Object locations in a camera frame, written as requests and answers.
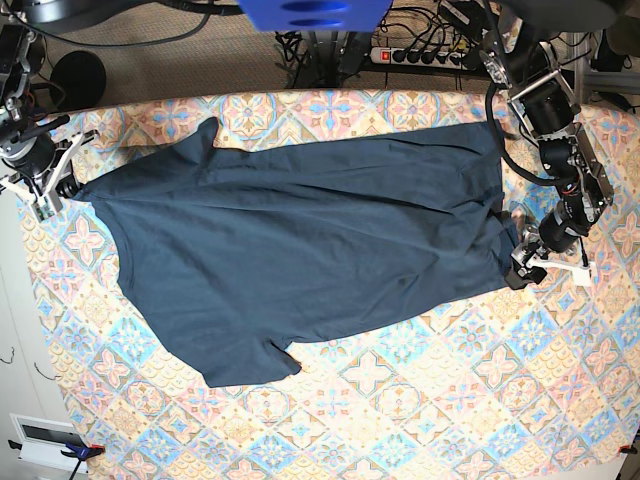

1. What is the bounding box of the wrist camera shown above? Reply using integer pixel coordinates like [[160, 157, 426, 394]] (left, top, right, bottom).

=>
[[31, 197, 62, 222], [572, 265, 592, 288]]

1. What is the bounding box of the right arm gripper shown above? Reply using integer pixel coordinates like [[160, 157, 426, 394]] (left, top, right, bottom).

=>
[[1, 114, 99, 207]]

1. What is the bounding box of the black round stool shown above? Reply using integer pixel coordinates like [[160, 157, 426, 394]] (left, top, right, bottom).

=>
[[50, 50, 107, 112]]

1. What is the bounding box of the white power strip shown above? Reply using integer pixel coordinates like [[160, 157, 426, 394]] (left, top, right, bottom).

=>
[[369, 47, 465, 69]]

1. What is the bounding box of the blue clamp lower left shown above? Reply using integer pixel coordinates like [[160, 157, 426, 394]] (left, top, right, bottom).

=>
[[7, 440, 106, 479]]

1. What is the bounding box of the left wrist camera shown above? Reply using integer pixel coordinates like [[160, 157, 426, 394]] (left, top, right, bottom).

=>
[[572, 265, 592, 288]]

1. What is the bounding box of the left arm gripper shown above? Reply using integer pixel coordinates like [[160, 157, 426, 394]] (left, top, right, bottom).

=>
[[504, 209, 593, 290]]

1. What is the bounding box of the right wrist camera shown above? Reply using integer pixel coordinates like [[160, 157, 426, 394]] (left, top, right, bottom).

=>
[[31, 197, 62, 222]]

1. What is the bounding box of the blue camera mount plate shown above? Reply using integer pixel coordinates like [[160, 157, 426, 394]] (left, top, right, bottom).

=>
[[238, 0, 392, 32]]

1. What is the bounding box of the orange clamp lower right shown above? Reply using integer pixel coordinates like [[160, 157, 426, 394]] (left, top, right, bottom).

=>
[[618, 445, 638, 455]]

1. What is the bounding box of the dark blue t-shirt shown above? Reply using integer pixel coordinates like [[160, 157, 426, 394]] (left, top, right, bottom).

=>
[[76, 118, 517, 388]]

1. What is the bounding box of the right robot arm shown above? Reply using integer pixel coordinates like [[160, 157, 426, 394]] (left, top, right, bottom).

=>
[[1, 24, 99, 221]]

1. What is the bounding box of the patterned tablecloth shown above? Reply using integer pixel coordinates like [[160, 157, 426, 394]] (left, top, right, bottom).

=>
[[18, 106, 639, 479]]

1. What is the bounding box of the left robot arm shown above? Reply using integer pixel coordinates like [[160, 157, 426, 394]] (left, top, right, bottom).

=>
[[479, 20, 614, 290]]

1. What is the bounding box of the white floor vent box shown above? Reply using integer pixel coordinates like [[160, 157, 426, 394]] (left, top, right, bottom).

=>
[[9, 413, 82, 473]]

